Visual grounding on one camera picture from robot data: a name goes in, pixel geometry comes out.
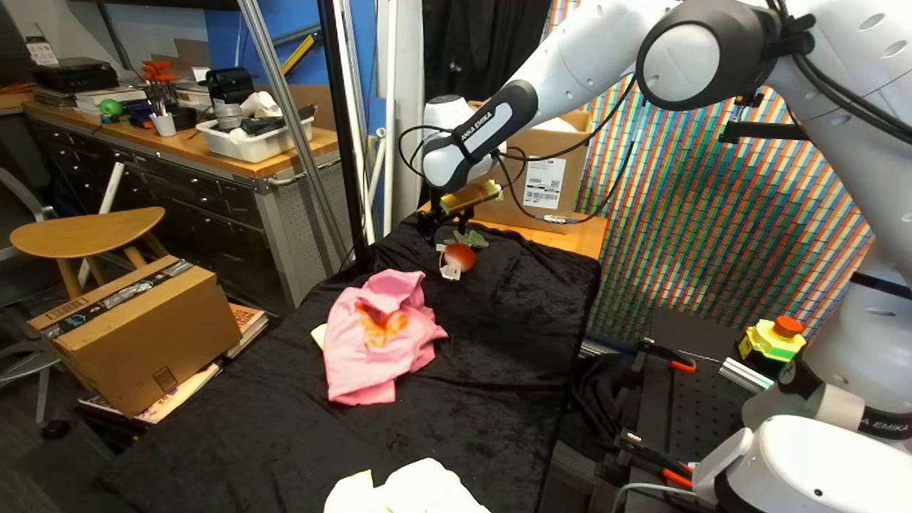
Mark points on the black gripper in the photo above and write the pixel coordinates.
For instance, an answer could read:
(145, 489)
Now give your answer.
(456, 227)

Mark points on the pink cloth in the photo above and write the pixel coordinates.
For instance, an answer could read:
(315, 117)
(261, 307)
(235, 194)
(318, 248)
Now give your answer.
(380, 366)

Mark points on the cardboard box with white label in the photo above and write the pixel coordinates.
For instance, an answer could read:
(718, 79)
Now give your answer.
(544, 144)

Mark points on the black vertical pole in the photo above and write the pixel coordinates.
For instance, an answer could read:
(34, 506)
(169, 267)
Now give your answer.
(343, 123)

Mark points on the white hanging curtain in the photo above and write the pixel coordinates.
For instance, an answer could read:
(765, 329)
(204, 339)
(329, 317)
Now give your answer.
(387, 74)

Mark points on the black hanging curtain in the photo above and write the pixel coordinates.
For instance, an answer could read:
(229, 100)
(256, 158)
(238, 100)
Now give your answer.
(473, 39)

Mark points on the silver aluminium pole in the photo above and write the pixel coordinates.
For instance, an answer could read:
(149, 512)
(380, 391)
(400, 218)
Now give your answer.
(286, 116)

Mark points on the white plastic tray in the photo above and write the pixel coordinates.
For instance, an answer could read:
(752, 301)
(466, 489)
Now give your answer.
(249, 146)

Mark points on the wooden top grey workbench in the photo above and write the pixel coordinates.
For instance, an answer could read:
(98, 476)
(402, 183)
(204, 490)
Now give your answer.
(201, 204)

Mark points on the black round appliance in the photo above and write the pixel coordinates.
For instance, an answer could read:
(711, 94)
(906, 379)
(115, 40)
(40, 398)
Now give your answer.
(229, 87)

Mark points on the cream white cloth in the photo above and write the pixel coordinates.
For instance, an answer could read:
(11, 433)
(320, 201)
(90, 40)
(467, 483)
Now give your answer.
(407, 489)

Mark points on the black velvet table cloth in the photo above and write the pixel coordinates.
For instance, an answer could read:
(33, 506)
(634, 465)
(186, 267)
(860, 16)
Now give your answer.
(286, 445)

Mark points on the blue backdrop board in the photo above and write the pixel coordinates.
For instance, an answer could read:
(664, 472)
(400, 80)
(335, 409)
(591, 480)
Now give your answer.
(222, 39)

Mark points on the black optical breadboard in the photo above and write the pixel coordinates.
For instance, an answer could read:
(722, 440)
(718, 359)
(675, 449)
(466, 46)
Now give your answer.
(692, 409)

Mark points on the white cup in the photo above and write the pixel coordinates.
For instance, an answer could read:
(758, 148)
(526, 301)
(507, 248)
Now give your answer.
(164, 127)

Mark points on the silver metal bar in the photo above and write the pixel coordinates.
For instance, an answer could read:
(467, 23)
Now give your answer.
(744, 375)

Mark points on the cardboard box with black tape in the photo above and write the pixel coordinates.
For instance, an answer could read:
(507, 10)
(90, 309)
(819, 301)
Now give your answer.
(142, 342)

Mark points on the orange desk object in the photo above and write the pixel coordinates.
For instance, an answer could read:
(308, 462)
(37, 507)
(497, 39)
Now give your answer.
(161, 73)

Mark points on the yellow emergency stop button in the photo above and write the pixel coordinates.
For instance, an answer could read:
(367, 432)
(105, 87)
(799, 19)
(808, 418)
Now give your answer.
(774, 339)

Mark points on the small green object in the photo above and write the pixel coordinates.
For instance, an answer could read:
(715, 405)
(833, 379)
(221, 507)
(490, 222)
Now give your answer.
(109, 108)

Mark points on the wooden stool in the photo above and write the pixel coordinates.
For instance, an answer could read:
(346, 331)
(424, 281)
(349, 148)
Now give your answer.
(87, 232)

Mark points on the black printer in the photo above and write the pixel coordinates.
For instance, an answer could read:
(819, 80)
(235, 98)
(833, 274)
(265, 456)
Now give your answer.
(75, 74)

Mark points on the gold wrist camera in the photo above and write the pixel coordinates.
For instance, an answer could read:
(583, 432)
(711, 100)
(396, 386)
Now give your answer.
(471, 197)

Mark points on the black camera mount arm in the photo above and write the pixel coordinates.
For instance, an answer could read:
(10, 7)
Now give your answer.
(758, 133)

